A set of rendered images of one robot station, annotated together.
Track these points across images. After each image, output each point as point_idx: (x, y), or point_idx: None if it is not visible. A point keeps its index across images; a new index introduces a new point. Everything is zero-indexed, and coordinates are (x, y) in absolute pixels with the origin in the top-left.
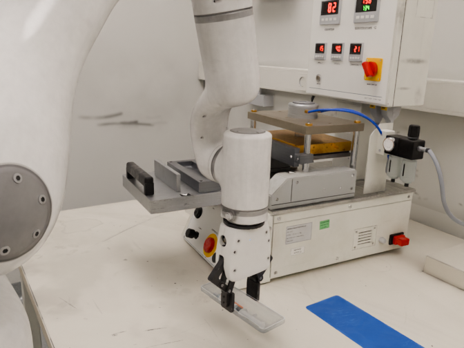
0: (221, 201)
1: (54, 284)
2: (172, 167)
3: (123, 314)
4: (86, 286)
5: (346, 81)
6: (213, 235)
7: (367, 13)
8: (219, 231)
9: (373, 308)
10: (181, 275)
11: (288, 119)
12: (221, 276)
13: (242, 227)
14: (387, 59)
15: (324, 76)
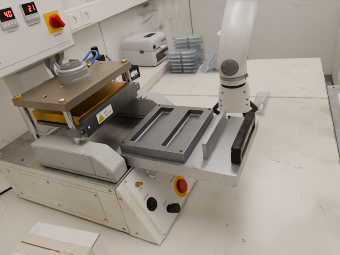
0: (244, 74)
1: (329, 241)
2: (190, 145)
3: (286, 178)
4: (299, 221)
5: (34, 43)
6: (175, 179)
7: None
8: (247, 89)
9: None
10: (219, 192)
11: (98, 75)
12: (246, 113)
13: None
14: (60, 9)
15: (1, 51)
